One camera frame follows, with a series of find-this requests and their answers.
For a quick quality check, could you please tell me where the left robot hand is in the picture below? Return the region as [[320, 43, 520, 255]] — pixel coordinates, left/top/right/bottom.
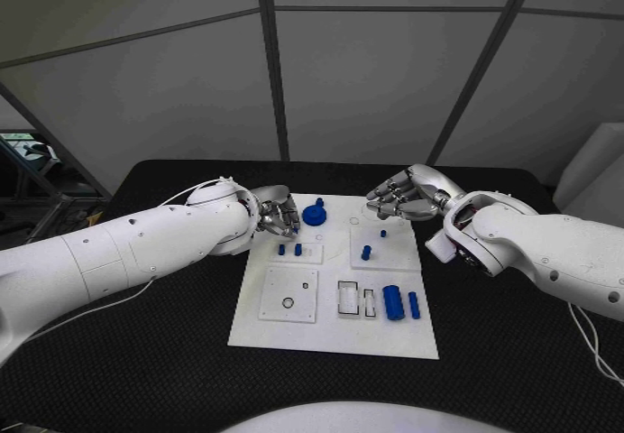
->
[[249, 184, 301, 240]]

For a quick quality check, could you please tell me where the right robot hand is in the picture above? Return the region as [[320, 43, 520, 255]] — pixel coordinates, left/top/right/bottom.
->
[[364, 163, 468, 221]]

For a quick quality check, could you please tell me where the white task board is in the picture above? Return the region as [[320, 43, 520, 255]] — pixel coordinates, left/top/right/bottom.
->
[[226, 193, 441, 361]]

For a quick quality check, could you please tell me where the blue gear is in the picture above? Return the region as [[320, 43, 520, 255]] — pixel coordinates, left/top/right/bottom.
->
[[300, 204, 331, 227]]

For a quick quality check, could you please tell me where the large blue cylinder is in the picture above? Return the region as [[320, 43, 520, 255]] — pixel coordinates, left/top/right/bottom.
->
[[380, 284, 408, 322]]

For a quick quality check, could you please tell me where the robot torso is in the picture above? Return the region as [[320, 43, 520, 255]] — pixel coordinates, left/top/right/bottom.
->
[[217, 401, 521, 433]]

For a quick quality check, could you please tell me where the white cable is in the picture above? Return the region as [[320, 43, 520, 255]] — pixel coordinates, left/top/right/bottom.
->
[[565, 301, 624, 387], [20, 277, 158, 343], [157, 175, 240, 208]]

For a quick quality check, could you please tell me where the grey metal frame stand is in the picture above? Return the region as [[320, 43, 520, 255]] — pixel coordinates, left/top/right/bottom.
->
[[0, 131, 112, 244]]

